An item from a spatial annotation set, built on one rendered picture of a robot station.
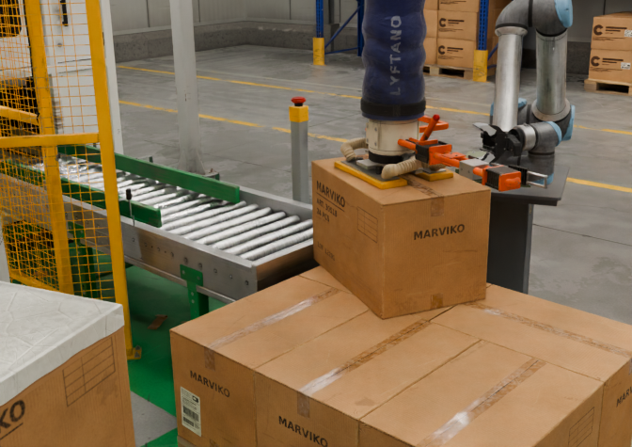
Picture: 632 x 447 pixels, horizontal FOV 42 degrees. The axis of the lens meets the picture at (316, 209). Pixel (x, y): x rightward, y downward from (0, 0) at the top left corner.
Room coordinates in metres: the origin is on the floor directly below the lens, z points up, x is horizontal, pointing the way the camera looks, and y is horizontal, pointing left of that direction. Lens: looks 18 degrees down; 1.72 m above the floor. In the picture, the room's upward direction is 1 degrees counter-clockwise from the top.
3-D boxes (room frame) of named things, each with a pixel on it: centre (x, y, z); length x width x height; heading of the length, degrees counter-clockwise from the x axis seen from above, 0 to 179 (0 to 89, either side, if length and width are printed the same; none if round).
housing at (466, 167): (2.38, -0.48, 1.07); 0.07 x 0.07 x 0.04; 26
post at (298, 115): (3.78, 0.07, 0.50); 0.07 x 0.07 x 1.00; 47
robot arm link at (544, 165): (2.77, -0.78, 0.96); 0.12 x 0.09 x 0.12; 71
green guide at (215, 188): (4.26, 0.93, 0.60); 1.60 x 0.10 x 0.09; 47
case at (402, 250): (2.78, -0.28, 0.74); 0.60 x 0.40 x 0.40; 22
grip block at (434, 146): (2.57, -0.39, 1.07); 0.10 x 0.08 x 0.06; 116
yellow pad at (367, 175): (2.76, -0.19, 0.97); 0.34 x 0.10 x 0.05; 26
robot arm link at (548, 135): (2.77, -0.79, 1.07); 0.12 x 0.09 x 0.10; 116
